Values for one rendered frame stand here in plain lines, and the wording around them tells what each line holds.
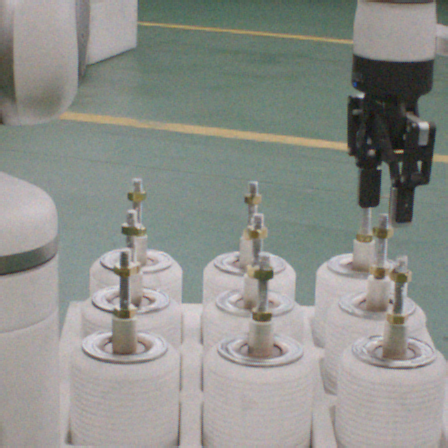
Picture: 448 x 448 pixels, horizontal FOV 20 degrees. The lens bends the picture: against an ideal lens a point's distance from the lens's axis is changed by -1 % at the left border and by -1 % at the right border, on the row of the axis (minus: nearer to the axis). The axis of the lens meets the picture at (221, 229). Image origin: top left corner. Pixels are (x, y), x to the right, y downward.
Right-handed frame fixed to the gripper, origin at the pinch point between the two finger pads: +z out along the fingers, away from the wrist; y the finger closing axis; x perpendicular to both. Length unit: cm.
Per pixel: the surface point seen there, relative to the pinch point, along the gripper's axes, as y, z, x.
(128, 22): -303, 26, 60
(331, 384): 0.8, 17.6, -4.7
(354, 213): -110, 35, 50
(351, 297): -2.5, 10.1, -1.6
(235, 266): -15.0, 10.4, -9.0
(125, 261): 4.2, 2.3, -26.2
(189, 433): 7.6, 17.4, -21.3
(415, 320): 3.7, 10.6, 2.3
